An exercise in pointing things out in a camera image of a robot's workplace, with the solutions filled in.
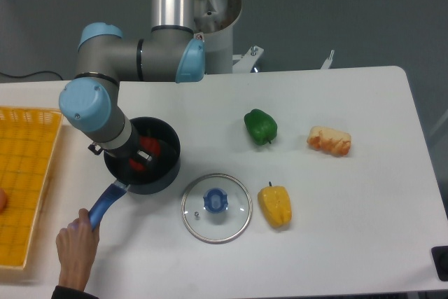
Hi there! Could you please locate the yellow woven basket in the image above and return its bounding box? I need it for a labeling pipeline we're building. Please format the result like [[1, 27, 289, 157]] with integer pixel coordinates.
[[1, 106, 64, 270]]

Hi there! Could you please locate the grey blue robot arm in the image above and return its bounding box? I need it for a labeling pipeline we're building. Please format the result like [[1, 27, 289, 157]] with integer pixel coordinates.
[[59, 0, 205, 167]]

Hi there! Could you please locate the green bell pepper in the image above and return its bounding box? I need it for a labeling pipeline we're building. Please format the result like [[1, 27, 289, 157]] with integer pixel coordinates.
[[244, 109, 278, 146]]

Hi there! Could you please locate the black pot blue handle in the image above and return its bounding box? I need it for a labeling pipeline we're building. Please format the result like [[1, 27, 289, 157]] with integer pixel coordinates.
[[89, 117, 181, 229]]

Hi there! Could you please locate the yellow bell pepper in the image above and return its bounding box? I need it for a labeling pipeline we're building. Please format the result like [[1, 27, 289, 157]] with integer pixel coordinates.
[[257, 182, 293, 228]]

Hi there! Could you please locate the glass lid blue knob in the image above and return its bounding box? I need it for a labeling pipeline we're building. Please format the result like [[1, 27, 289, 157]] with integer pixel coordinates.
[[181, 173, 253, 244]]

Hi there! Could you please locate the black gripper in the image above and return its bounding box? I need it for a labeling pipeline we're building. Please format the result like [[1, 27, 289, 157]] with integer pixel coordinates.
[[88, 127, 154, 163]]

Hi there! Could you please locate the black table corner device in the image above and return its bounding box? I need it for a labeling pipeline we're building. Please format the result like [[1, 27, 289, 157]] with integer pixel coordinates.
[[431, 246, 448, 281]]

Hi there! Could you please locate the person's hand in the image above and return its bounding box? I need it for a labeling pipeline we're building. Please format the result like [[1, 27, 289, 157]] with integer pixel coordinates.
[[56, 209, 100, 291]]

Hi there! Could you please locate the dark sleeve forearm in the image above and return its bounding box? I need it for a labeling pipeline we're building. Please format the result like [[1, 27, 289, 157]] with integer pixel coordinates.
[[51, 286, 98, 299]]

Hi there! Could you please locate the black cable on floor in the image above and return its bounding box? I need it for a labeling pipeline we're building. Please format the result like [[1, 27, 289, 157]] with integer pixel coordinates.
[[0, 70, 65, 81]]

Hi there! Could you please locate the red bell pepper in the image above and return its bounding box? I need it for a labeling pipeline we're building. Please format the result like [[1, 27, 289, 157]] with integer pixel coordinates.
[[129, 136, 161, 173]]

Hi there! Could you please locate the toast bread piece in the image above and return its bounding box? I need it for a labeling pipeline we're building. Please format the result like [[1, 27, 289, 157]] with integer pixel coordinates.
[[307, 126, 351, 156]]

